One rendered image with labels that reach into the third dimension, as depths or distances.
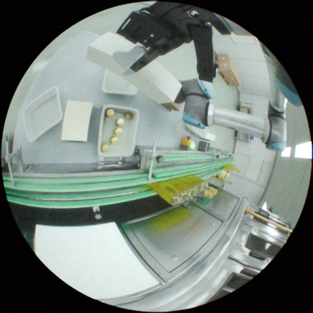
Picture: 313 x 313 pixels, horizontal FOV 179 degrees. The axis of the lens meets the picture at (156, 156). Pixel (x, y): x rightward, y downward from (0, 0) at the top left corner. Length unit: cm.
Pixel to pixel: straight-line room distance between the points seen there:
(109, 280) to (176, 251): 26
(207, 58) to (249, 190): 645
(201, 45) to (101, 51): 17
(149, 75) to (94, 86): 38
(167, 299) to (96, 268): 22
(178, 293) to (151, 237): 28
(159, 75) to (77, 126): 36
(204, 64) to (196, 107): 33
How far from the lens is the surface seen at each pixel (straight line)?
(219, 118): 47
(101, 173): 47
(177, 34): 16
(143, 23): 15
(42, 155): 63
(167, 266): 41
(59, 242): 47
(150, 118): 65
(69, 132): 48
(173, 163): 65
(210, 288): 49
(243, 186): 649
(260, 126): 48
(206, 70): 18
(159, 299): 39
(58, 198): 50
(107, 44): 25
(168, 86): 27
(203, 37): 15
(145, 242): 44
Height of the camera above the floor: 130
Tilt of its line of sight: 49 degrees down
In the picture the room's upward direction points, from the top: 116 degrees clockwise
